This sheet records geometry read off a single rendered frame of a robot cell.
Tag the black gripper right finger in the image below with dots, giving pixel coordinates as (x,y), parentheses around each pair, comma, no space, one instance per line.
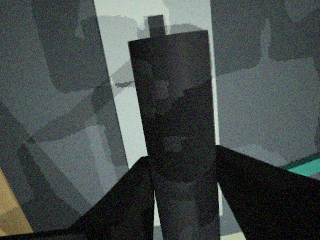
(269,203)

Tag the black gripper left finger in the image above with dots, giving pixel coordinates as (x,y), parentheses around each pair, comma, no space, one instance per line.
(126,212)

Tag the teal flat trowel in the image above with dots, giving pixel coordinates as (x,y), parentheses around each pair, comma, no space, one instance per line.
(305,167)

